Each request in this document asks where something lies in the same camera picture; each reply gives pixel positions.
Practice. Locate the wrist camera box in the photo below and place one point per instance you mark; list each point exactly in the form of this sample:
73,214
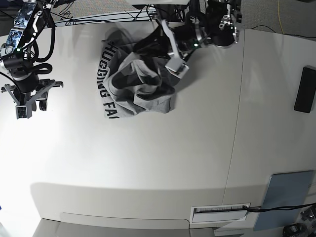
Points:
23,112
177,67

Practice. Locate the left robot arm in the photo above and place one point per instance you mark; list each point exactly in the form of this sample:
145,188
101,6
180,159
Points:
220,19

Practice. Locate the blue-grey flat pad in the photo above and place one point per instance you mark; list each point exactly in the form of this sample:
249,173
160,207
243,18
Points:
284,189

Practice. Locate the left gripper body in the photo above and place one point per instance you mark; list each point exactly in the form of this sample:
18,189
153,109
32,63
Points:
188,36

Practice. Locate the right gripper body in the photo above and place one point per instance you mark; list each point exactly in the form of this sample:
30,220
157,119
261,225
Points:
24,83

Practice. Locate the white cable grommet tray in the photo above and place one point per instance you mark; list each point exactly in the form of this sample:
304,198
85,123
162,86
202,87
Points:
218,213

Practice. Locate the grey T-shirt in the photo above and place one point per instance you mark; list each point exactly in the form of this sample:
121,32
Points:
129,83

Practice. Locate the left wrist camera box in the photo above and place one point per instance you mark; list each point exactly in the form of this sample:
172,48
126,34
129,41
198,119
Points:
177,67

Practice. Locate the black rectangular device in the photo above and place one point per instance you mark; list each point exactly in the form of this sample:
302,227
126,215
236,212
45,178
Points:
306,91

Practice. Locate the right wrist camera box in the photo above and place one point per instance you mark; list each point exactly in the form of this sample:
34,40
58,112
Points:
23,112

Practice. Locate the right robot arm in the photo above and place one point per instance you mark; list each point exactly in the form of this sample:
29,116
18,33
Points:
19,55

